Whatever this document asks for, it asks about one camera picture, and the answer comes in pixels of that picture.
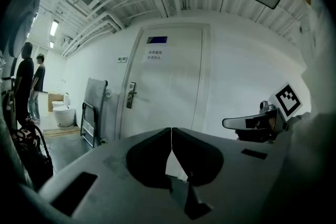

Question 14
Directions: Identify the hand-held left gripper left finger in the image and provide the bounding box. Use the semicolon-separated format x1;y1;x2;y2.
36;127;173;218

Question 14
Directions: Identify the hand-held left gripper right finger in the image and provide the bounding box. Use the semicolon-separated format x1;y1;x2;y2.
172;127;284;186

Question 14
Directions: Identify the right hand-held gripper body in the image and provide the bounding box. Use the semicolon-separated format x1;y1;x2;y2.
262;82;302;143

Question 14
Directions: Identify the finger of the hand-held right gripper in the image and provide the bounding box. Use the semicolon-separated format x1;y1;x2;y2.
222;113;263;142

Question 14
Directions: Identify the person's right forearm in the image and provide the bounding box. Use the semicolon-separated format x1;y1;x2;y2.
286;111;336;166

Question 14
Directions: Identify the white door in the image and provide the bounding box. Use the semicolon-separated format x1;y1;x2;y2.
115;24;212;182

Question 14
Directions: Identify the white sign with red text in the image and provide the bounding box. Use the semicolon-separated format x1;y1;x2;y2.
142;47;169;63

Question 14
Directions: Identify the person's grey hoodie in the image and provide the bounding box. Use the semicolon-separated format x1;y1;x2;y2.
270;0;336;119

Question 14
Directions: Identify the folded metal platform trolley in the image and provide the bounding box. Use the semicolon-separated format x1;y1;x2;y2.
79;77;113;150

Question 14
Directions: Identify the wooden pallet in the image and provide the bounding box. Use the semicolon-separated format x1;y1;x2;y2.
43;125;81;137

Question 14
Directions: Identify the white toilet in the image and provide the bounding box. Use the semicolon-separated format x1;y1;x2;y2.
52;105;77;128
51;93;70;109

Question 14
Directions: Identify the cardboard box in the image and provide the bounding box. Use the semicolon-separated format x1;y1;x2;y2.
47;93;65;113

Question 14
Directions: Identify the black equipment pile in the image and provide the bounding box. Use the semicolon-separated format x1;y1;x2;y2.
10;123;55;187

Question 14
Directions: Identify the metal door lock with handle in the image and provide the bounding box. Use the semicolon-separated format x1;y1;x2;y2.
126;82;138;110

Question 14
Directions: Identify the black hose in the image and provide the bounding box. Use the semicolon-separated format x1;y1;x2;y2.
28;123;53;165

